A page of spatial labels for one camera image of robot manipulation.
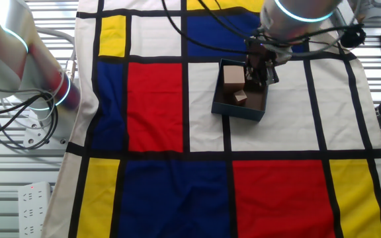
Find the dark blue gift box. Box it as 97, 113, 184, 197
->
211, 58, 280, 122

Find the black base cable bundle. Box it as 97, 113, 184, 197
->
0, 92, 60, 151

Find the colour block patterned cloth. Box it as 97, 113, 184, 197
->
41, 0, 381, 238

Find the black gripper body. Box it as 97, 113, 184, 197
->
245, 35, 292, 73

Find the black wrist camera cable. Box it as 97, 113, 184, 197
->
160, 0, 365, 56

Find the thick grey cable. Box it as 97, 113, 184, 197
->
33, 26, 77, 82

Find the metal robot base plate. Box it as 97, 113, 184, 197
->
21, 108, 71, 150

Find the crumpled white paper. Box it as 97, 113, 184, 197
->
347, 0, 381, 21

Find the large wooden cube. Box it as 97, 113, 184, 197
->
222, 65, 246, 95

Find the white power strip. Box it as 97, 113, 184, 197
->
17, 180, 52, 238

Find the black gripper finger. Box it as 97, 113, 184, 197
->
245, 63, 264, 79
251, 71, 275, 87

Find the small wooden cube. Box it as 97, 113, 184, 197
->
233, 89, 248, 106

